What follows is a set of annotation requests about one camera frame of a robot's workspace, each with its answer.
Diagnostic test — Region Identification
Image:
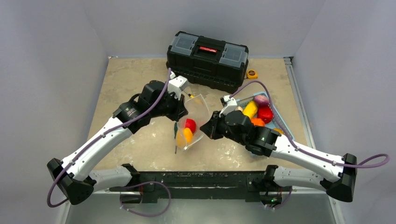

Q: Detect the red bell pepper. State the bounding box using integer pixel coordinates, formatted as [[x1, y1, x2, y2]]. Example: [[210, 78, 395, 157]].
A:
[[256, 106, 274, 124]]

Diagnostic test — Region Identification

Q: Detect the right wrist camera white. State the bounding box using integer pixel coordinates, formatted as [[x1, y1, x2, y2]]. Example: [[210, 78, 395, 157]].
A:
[[219, 95, 238, 117]]

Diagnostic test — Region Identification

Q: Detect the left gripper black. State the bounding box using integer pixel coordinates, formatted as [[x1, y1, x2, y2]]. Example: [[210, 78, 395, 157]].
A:
[[150, 90, 188, 122]]

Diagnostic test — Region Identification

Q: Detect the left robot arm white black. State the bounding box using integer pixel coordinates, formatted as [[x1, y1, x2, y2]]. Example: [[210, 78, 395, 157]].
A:
[[47, 77, 189, 208]]

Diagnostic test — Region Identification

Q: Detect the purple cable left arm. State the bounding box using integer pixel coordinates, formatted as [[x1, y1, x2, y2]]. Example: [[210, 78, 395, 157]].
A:
[[46, 68, 173, 208]]

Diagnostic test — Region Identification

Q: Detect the yellow mango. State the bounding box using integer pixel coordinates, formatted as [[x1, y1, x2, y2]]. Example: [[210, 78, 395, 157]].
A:
[[242, 101, 259, 119]]

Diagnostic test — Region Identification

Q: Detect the clear zip top bag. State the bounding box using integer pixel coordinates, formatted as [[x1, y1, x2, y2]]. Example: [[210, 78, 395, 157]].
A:
[[175, 94, 210, 151]]

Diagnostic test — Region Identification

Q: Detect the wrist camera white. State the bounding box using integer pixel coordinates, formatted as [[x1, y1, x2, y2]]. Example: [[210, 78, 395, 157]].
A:
[[219, 95, 238, 117], [167, 72, 189, 100]]

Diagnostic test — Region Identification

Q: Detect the beige mushroom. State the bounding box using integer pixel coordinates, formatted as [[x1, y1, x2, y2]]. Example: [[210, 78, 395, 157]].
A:
[[235, 106, 243, 112]]

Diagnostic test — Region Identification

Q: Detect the red tomato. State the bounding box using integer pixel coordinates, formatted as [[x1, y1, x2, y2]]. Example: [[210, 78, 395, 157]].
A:
[[184, 119, 197, 134]]

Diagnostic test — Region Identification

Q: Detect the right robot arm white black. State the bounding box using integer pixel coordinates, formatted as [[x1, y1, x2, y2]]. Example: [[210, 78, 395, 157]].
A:
[[200, 111, 357, 203]]

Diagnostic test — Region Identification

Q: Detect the yellow tape measure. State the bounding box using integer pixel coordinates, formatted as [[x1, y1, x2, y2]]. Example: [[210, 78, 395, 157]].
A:
[[246, 70, 258, 79]]

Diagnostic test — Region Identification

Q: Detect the light blue plastic basket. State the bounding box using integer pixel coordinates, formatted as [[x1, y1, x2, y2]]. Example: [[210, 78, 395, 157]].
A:
[[236, 91, 295, 140]]

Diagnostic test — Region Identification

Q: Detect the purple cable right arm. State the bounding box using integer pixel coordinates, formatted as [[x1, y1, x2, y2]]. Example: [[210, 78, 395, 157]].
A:
[[229, 80, 390, 169]]

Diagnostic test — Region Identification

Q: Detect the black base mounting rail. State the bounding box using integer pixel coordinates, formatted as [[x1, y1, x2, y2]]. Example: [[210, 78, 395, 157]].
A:
[[110, 171, 291, 205]]

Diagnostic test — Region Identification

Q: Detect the green handled screwdriver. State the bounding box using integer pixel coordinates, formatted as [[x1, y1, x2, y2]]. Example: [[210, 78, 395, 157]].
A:
[[174, 122, 178, 154]]

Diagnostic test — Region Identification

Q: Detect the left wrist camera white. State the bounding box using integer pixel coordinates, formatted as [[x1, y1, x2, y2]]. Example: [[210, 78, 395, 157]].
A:
[[167, 72, 189, 100]]

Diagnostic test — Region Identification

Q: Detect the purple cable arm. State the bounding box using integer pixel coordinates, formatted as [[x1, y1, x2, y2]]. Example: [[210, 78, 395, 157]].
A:
[[46, 68, 173, 208], [229, 80, 390, 169]]

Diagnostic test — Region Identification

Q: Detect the black plastic toolbox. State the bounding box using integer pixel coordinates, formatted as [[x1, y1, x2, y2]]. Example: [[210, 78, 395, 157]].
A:
[[166, 31, 249, 93]]

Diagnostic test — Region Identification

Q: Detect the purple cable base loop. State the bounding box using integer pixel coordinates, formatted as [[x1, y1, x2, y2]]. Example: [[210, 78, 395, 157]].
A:
[[119, 181, 172, 217]]

